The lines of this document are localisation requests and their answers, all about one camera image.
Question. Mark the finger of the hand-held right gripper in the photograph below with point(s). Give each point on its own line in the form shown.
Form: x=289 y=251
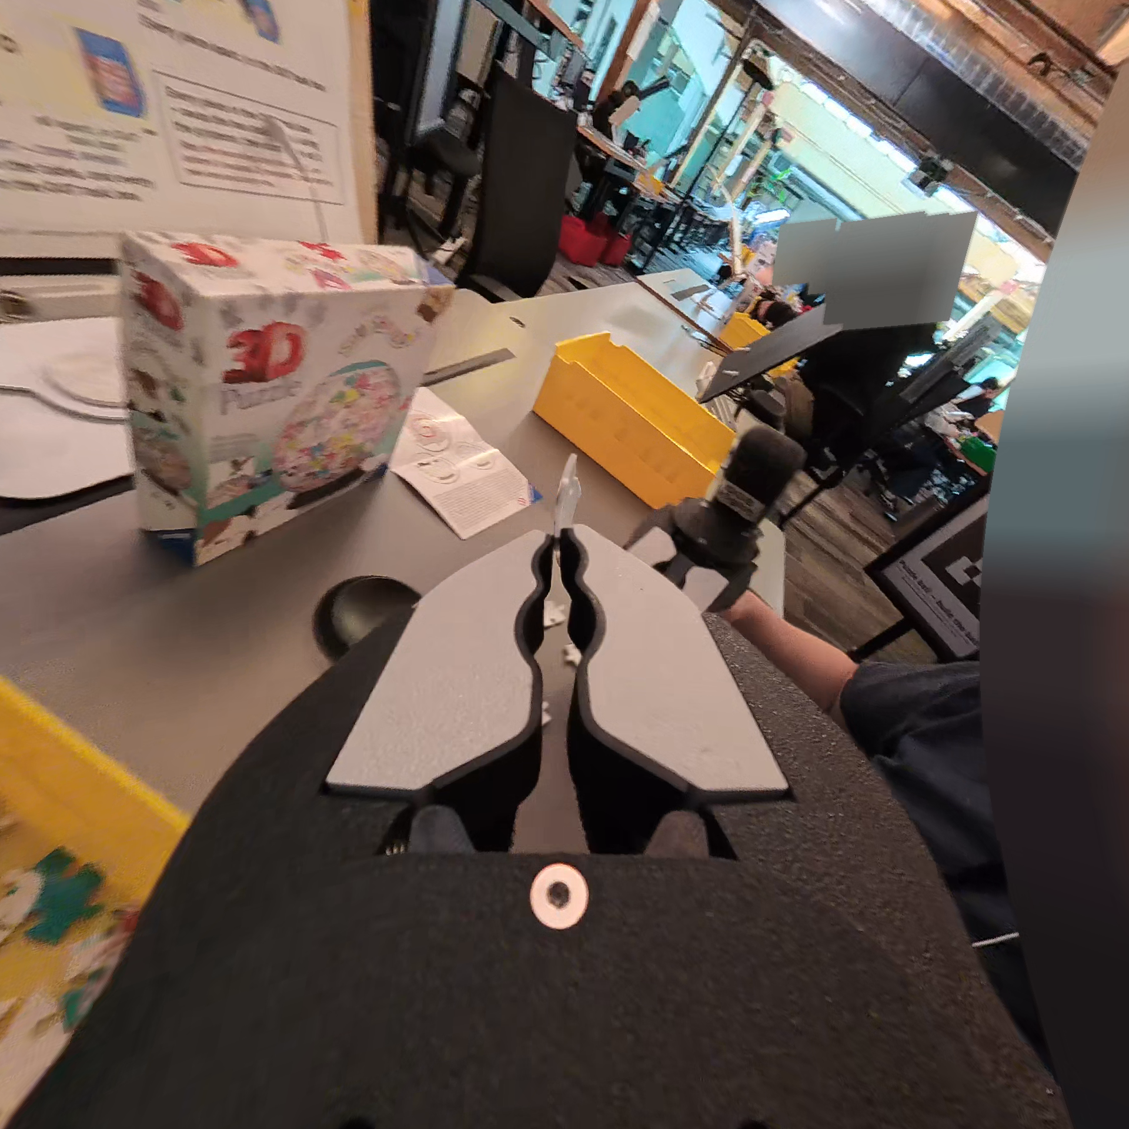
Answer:
x=729 y=583
x=683 y=572

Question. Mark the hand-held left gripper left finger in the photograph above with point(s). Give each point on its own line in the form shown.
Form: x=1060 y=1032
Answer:
x=441 y=706

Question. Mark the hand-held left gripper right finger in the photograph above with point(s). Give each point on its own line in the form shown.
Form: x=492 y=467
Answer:
x=679 y=706

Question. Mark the white jigsaw piece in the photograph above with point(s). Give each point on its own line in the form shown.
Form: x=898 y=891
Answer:
x=565 y=503

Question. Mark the yellow plastic bin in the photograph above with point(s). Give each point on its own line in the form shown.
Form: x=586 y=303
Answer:
x=89 y=795
x=627 y=416

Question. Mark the pile of puzzle pieces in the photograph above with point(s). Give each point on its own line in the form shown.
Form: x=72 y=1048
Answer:
x=62 y=901

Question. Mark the person's right forearm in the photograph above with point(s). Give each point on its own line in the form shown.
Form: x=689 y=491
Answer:
x=795 y=650

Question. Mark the colourful puzzle box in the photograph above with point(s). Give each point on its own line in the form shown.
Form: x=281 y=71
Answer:
x=265 y=407

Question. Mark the black framed marker sign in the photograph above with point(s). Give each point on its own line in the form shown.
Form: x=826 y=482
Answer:
x=944 y=583

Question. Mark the white printed leaflet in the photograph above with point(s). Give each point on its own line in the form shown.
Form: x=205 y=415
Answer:
x=459 y=468

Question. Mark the white stand base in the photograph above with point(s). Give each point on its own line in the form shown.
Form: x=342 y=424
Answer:
x=62 y=442

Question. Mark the wooden easel board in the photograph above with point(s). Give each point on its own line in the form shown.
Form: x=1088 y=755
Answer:
x=366 y=124

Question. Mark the printed instruction sheet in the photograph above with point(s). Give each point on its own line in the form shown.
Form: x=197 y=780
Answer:
x=176 y=107

